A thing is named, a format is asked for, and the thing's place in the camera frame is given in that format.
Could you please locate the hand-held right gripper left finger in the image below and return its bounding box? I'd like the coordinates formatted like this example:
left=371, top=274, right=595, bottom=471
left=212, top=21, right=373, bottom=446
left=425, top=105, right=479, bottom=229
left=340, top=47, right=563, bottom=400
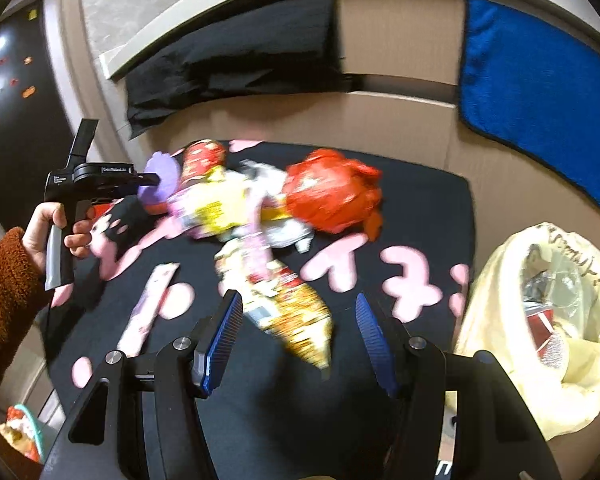
left=40, top=290, right=244, bottom=480

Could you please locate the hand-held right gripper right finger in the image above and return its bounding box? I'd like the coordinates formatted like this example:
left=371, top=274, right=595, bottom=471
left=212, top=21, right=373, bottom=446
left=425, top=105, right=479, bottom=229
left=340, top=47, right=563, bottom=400
left=355, top=292, right=563, bottom=480

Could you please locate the purple wrapper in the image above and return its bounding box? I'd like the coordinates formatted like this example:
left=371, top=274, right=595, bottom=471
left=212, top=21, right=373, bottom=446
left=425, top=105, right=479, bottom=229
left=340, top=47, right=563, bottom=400
left=137, top=152, right=183, bottom=213

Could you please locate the pale yellow plastic bag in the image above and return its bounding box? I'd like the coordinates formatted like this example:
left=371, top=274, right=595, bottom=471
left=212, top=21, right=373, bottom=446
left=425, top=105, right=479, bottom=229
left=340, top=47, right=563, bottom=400
left=450, top=221, right=600, bottom=443

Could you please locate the person's left forearm brown sleeve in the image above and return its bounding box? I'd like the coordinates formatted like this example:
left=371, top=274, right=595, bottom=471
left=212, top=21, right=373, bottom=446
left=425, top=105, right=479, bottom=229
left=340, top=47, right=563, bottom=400
left=0, top=227, right=56, bottom=411

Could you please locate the person's left hand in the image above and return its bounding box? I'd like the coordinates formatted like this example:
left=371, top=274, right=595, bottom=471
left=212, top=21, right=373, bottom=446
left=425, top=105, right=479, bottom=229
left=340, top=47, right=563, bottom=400
left=22, top=202, right=95, bottom=275

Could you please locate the pink yellow snack packet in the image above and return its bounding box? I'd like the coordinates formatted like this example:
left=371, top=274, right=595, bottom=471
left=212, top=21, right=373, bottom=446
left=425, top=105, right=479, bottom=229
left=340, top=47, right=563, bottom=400
left=167, top=167, right=261, bottom=241

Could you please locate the slim pink wrapper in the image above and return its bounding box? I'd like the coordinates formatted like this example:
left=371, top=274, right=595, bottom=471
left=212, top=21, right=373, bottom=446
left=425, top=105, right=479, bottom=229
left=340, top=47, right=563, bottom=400
left=117, top=262, right=181, bottom=358

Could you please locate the group of orange door stickers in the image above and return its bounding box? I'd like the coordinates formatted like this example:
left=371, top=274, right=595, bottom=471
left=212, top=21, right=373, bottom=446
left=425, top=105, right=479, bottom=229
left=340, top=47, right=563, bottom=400
left=0, top=7, right=38, bottom=131

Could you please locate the dark glossy door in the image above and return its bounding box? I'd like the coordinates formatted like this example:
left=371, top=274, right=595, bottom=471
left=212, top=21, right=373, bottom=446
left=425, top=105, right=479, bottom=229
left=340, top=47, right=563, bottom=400
left=0, top=0, right=77, bottom=197

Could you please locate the black garment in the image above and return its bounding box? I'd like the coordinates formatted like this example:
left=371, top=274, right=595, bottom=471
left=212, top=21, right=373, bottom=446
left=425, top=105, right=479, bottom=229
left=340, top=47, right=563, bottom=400
left=125, top=0, right=347, bottom=139

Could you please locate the black cloth with pink print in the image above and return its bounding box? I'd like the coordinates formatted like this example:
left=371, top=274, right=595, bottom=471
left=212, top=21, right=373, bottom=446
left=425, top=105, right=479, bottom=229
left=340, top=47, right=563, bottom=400
left=40, top=139, right=477, bottom=480

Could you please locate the red plastic bag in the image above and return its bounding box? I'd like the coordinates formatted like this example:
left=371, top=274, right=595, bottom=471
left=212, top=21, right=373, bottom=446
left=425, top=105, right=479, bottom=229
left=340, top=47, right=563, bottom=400
left=284, top=148, right=385, bottom=239

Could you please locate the red wrapper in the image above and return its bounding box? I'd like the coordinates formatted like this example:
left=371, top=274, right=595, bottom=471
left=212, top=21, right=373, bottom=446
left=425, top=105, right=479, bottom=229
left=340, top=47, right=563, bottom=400
left=525, top=307, right=557, bottom=361

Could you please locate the orange teal bag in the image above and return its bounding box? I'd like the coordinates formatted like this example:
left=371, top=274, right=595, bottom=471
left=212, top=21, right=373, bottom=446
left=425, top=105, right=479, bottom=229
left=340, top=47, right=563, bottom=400
left=0, top=404, right=47, bottom=464

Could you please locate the wooden counter with grey top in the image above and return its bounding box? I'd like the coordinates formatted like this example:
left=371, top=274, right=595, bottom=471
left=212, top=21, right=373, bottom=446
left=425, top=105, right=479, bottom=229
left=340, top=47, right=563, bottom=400
left=55, top=0, right=600, bottom=241

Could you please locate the blue towel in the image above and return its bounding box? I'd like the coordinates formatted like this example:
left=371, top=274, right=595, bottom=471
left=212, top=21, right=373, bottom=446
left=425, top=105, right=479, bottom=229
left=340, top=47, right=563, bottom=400
left=457, top=0, right=600, bottom=214

